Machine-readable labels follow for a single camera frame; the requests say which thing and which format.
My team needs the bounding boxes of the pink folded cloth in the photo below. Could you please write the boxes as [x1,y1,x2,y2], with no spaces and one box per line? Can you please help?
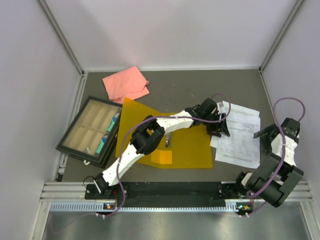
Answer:
[102,66,150,104]

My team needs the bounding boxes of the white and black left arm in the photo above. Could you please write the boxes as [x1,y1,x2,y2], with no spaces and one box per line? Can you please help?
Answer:
[93,98,231,199]

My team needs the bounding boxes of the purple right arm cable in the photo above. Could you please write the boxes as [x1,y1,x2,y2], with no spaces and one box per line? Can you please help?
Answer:
[217,96,307,220]

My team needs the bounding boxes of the metal folder clip mechanism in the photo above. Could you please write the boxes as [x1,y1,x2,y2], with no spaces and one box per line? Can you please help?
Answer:
[164,133,172,148]

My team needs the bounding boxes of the printed paper sheet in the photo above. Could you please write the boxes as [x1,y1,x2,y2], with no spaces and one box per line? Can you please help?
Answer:
[210,104,261,148]
[215,120,260,169]

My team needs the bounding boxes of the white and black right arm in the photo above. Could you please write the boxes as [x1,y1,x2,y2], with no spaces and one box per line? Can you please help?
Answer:
[233,118,304,208]

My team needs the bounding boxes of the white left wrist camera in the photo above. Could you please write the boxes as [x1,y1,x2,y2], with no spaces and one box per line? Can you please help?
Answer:
[216,101,224,111]

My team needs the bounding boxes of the black framed wooden tray box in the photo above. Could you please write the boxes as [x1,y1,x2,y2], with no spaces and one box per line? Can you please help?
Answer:
[56,95,122,168]

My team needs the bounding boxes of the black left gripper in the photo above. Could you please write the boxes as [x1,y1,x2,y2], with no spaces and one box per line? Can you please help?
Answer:
[201,112,229,138]

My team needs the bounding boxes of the aluminium frame rail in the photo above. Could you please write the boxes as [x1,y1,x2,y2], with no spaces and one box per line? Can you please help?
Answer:
[40,71,89,199]

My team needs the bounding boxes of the slotted grey cable duct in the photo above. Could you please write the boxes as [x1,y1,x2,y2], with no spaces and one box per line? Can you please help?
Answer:
[49,201,253,213]

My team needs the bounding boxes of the yellow plastic folder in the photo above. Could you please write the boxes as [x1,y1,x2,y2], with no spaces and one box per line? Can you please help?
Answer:
[115,98,213,169]

